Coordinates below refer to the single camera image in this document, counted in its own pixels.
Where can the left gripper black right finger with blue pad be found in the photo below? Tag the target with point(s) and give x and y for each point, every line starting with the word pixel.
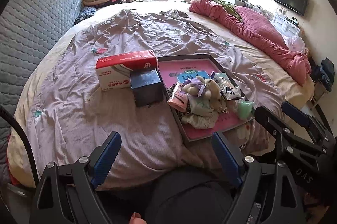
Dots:
pixel 243 173

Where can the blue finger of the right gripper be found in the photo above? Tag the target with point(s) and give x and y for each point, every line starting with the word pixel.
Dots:
pixel 295 114

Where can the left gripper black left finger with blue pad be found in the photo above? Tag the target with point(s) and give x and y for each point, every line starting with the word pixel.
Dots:
pixel 85 175

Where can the green item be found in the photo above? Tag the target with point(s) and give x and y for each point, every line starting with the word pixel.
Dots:
pixel 244 109

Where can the cartoon printed wipes pack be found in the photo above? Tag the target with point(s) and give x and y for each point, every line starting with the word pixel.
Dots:
pixel 228 90

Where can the beige plush toy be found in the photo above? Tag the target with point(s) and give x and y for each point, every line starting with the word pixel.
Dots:
pixel 207 89

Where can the orange face mask pack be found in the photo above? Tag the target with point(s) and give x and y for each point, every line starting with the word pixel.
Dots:
pixel 178 100

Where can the leopard print cloth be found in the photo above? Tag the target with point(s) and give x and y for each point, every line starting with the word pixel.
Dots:
pixel 170 90

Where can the cream floral cloth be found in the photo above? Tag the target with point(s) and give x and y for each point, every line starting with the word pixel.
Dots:
pixel 200 122

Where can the green white tissue pack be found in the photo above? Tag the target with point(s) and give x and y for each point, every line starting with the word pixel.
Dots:
pixel 200 106

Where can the person's hand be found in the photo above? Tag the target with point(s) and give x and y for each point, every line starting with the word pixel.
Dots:
pixel 136 219

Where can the dark blue clothes pile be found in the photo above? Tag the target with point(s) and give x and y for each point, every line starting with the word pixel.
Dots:
pixel 326 73

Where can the pink red quilt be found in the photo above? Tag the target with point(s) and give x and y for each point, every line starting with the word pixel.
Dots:
pixel 257 30

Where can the white drawer cabinet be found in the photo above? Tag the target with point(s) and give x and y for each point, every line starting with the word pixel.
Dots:
pixel 285 27

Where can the dark blue small box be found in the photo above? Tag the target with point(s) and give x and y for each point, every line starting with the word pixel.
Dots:
pixel 146 87

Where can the red white cardboard box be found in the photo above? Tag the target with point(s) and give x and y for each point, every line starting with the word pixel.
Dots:
pixel 113 72

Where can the grey quilted headboard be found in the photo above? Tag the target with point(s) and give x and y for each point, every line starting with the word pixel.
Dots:
pixel 29 30

